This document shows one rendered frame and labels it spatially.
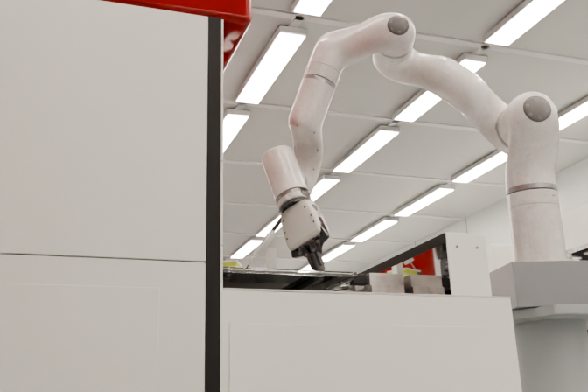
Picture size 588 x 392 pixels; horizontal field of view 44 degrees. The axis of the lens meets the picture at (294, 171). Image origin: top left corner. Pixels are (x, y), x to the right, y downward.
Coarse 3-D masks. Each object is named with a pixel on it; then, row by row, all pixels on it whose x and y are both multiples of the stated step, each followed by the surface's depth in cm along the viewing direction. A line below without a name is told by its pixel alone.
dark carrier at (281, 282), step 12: (240, 276) 155; (252, 276) 155; (264, 276) 156; (276, 276) 156; (288, 276) 157; (300, 276) 157; (240, 288) 168; (252, 288) 168; (264, 288) 169; (276, 288) 169; (288, 288) 170; (312, 288) 171; (324, 288) 171
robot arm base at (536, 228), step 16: (528, 192) 174; (544, 192) 173; (512, 208) 177; (528, 208) 173; (544, 208) 172; (512, 224) 177; (528, 224) 172; (544, 224) 171; (560, 224) 173; (512, 240) 177; (528, 240) 171; (544, 240) 170; (560, 240) 171; (528, 256) 171; (544, 256) 169; (560, 256) 170
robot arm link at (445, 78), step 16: (384, 64) 192; (400, 64) 192; (416, 64) 191; (432, 64) 186; (448, 64) 185; (400, 80) 195; (416, 80) 190; (432, 80) 186; (448, 80) 184; (464, 80) 183; (480, 80) 185; (448, 96) 186; (464, 96) 184; (480, 96) 184; (496, 96) 190; (464, 112) 187; (480, 112) 186; (496, 112) 188; (480, 128) 189; (496, 128) 187; (496, 144) 189
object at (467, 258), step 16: (448, 240) 150; (464, 240) 151; (480, 240) 152; (448, 256) 149; (464, 256) 150; (480, 256) 151; (464, 272) 149; (480, 272) 150; (464, 288) 148; (480, 288) 149
